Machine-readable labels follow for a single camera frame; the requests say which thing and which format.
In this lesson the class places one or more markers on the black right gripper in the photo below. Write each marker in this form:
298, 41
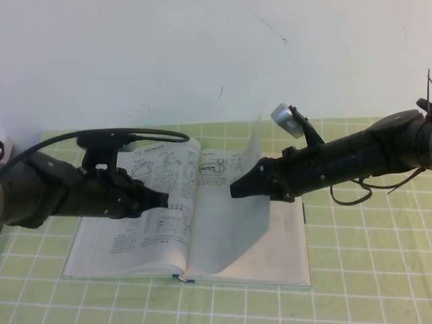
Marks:
297, 175

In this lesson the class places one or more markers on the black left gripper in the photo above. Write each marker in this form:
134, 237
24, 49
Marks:
101, 195

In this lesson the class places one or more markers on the technical book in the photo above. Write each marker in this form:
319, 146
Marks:
222, 229

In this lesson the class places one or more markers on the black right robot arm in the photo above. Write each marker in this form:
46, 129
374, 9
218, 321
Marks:
371, 152

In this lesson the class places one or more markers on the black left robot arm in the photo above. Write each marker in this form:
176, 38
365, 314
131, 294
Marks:
27, 189

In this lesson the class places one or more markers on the green checked tablecloth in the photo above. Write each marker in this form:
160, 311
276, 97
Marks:
371, 253

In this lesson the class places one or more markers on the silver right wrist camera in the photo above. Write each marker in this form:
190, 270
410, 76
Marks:
285, 119

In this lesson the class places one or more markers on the black left camera bracket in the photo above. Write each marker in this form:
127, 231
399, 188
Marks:
101, 143

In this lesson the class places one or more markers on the black camera bracket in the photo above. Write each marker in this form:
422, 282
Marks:
312, 133
101, 143

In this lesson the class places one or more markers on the black right camera bracket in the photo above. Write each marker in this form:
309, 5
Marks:
312, 133

